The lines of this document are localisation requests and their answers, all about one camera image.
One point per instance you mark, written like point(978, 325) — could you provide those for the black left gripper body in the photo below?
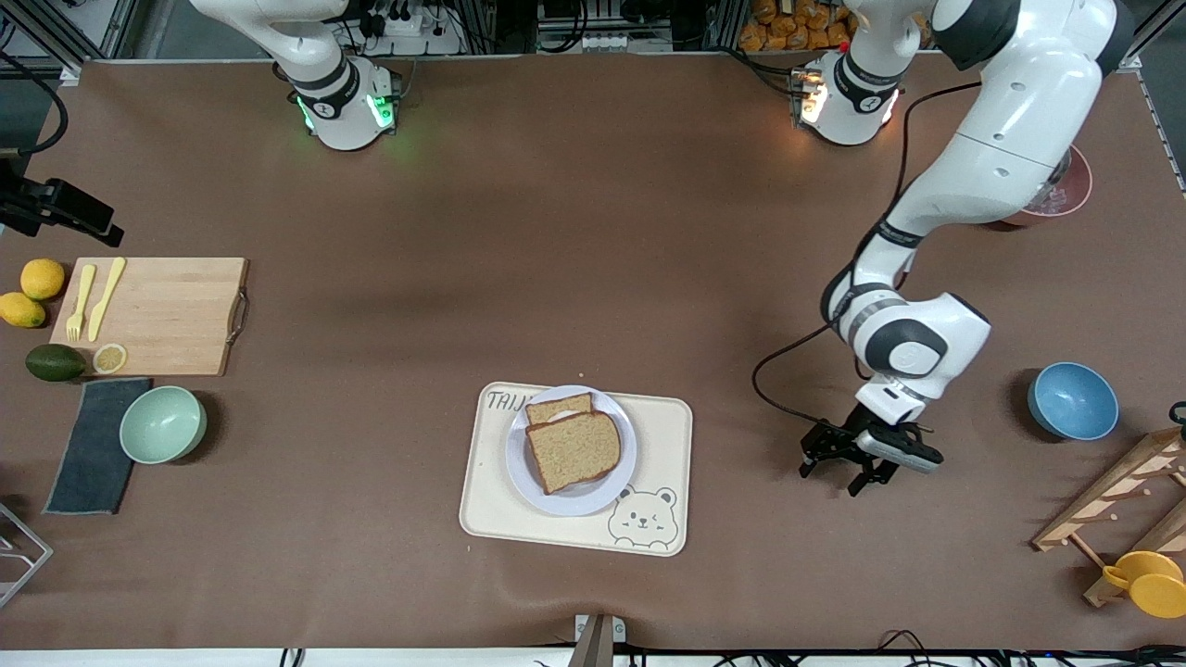
point(841, 439)

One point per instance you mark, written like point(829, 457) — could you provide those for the plain brown bread slice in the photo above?
point(574, 454)

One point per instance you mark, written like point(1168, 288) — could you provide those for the pale blue round plate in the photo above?
point(574, 505)

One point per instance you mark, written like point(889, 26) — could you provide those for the toy fried egg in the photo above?
point(559, 419)

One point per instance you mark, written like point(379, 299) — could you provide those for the egg-bearing brown bread slice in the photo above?
point(561, 406)

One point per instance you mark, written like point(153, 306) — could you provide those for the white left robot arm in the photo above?
point(1010, 111)

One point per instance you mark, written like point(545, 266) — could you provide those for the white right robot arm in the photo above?
point(334, 102)

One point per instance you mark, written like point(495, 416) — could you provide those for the yellow plastic fork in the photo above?
point(85, 287)

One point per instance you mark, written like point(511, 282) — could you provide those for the yellow lemon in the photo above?
point(43, 279)
point(22, 310)

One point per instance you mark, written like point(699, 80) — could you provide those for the yellow plastic knife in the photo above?
point(107, 296)

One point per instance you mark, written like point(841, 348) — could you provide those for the wooden cutting board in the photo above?
point(167, 315)

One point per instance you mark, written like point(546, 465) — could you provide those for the lemon slice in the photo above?
point(110, 358)

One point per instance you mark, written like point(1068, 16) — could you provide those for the green avocado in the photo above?
point(56, 363)

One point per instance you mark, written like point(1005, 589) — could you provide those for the blue bowl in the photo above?
point(1073, 403)

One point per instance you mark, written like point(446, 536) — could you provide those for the mint green bowl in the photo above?
point(162, 424)

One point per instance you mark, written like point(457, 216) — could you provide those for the wooden cup rack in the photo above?
point(1112, 491)

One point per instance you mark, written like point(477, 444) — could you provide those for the dark grey cloth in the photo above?
point(93, 463)

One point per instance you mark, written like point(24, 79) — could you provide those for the yellow mug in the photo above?
point(1158, 593)

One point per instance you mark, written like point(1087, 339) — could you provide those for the clear ice cubes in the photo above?
point(1052, 199)

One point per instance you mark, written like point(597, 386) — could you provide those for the cream bear print tray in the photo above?
point(491, 500)

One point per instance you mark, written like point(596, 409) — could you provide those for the pink bowl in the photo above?
point(1079, 190)

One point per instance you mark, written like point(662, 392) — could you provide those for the white power strip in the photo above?
point(408, 32)

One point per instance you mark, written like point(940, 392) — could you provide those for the metal table edge bracket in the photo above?
point(598, 644)

